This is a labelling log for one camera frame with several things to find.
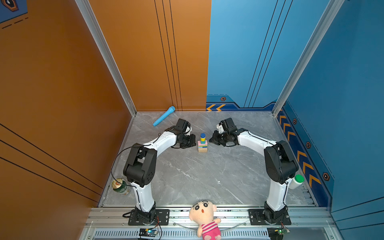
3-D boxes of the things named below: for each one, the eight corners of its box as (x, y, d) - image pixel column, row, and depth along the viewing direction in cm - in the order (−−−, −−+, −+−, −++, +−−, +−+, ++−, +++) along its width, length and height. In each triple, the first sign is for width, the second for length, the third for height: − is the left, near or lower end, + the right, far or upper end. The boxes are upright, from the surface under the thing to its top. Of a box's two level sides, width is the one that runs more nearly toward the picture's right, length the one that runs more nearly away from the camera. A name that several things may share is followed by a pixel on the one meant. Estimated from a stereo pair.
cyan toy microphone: (152, 125, 115) (151, 121, 112) (172, 108, 127) (171, 105, 124) (156, 127, 113) (155, 124, 110) (175, 110, 125) (175, 107, 122)
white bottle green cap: (290, 192, 83) (299, 187, 75) (284, 187, 85) (292, 181, 77) (296, 185, 85) (306, 179, 78) (290, 180, 87) (299, 173, 80)
